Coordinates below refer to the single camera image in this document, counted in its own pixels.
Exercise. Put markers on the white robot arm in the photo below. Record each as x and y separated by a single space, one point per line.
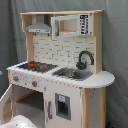
18 122

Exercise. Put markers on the grey fabric backdrop curtain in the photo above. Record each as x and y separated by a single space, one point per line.
114 42

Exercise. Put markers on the grey toy range hood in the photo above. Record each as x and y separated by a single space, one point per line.
38 25

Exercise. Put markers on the black toy stovetop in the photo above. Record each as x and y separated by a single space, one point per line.
37 66

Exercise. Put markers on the red left stove knob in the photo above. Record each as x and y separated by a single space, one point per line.
15 78

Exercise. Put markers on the red right stove knob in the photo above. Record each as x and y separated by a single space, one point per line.
34 83

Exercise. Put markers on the white fridge door with dispenser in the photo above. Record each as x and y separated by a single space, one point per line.
62 106

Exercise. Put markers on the red stove knob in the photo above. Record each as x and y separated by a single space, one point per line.
15 78
34 83

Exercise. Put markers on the wooden toy kitchen unit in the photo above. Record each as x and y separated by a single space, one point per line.
79 52

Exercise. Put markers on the grey toy sink basin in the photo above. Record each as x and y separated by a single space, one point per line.
73 74

